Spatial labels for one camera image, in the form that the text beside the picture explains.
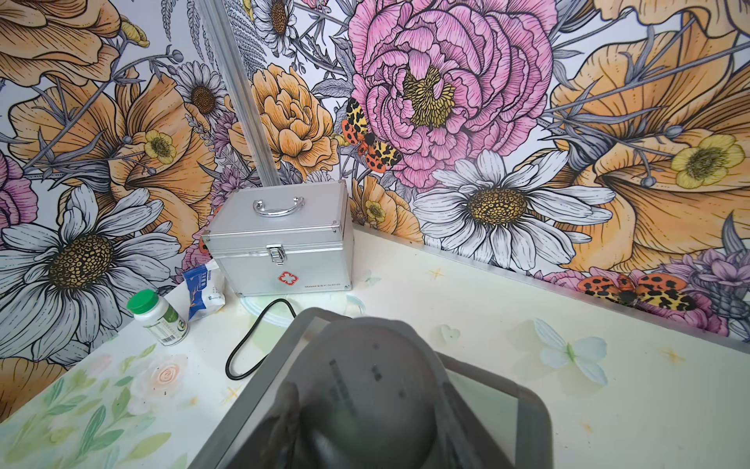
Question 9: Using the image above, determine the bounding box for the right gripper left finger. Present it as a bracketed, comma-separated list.
[260, 381, 304, 468]

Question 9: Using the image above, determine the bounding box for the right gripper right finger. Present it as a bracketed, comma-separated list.
[433, 375, 484, 468]

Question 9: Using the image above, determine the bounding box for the grey coffee machine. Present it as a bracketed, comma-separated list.
[193, 308, 554, 468]

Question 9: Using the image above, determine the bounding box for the silver metal case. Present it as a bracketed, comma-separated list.
[202, 181, 355, 297]

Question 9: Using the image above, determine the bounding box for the blue bottle with green cap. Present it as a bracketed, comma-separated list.
[184, 260, 226, 322]

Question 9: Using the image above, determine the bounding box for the white bottle with green cap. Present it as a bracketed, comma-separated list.
[126, 289, 189, 346]

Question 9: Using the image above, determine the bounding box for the black power cable with plug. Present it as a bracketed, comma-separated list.
[225, 297, 298, 382]

